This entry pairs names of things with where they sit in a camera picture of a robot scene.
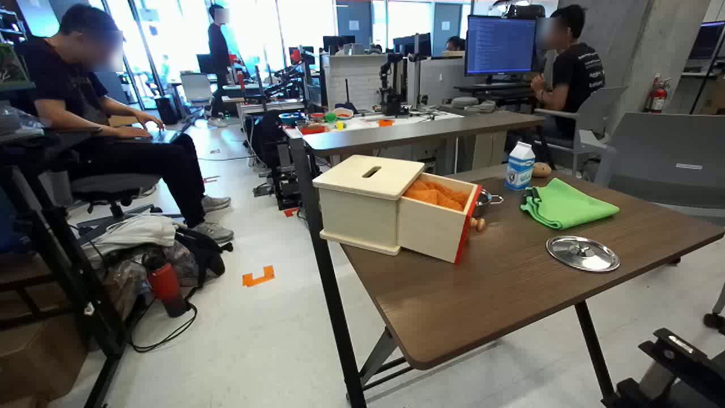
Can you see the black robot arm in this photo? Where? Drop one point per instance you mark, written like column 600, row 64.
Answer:
column 391, row 85

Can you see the wooden chest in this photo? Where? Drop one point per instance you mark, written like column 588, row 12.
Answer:
column 362, row 209

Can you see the wooden drawer with red edge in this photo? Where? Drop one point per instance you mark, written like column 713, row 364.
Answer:
column 430, row 226

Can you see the wooden drawer knob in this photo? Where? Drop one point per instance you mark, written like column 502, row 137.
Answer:
column 479, row 225

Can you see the orange cloth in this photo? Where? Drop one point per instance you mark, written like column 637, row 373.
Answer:
column 436, row 195

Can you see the red tray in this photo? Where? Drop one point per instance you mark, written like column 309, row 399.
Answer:
column 313, row 129

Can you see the grey table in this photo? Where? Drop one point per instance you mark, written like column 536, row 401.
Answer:
column 419, row 133

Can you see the white bowl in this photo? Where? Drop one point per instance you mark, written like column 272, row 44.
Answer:
column 343, row 113

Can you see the blue bowl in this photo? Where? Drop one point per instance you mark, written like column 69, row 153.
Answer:
column 290, row 118

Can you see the small steel pot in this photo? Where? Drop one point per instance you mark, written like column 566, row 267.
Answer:
column 485, row 201

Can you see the white and blue milk carton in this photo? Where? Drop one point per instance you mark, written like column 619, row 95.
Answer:
column 519, row 169

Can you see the black backpack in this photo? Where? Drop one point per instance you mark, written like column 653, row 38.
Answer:
column 198, row 252

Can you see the brown potato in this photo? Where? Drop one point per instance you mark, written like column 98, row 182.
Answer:
column 541, row 170

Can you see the person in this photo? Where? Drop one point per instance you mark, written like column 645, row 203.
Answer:
column 578, row 73
column 218, row 56
column 62, row 85
column 455, row 44

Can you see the green cloth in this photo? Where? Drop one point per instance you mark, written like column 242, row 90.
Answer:
column 566, row 205

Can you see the laptop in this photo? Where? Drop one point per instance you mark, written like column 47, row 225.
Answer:
column 170, row 135

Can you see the monitor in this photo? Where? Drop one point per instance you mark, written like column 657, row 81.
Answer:
column 708, row 41
column 498, row 45

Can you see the red bottle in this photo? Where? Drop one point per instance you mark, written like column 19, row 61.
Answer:
column 167, row 289

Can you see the steel pot lid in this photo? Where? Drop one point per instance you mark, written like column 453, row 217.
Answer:
column 583, row 255

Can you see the white jacket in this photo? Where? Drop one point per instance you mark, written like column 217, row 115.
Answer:
column 136, row 232

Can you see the black office chair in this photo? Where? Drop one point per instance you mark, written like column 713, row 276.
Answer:
column 107, row 187

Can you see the black desk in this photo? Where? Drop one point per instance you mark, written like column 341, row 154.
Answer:
column 68, row 266

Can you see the red fire extinguisher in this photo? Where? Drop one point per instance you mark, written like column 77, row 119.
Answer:
column 657, row 99

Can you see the stand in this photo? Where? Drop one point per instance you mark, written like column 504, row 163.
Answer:
column 674, row 368

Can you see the cardboard box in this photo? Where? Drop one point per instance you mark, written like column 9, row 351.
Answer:
column 39, row 362

